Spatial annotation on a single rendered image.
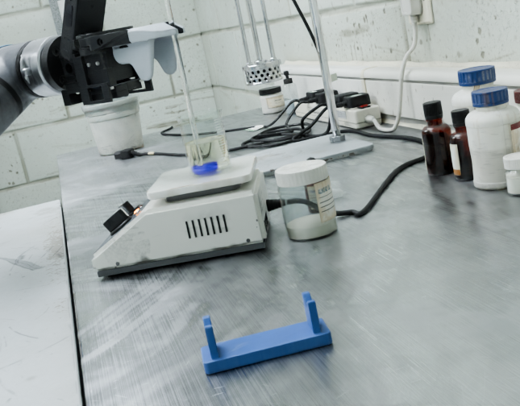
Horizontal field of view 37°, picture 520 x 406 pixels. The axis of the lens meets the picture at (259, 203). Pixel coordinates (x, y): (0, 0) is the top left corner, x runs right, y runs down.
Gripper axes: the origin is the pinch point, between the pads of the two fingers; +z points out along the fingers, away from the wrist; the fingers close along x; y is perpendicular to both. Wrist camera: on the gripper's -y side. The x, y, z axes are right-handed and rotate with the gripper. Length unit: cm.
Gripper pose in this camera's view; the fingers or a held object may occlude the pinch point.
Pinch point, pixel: (170, 25)
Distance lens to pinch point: 89.1
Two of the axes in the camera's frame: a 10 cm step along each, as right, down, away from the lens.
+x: -6.1, 3.0, -7.3
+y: 1.9, 9.5, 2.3
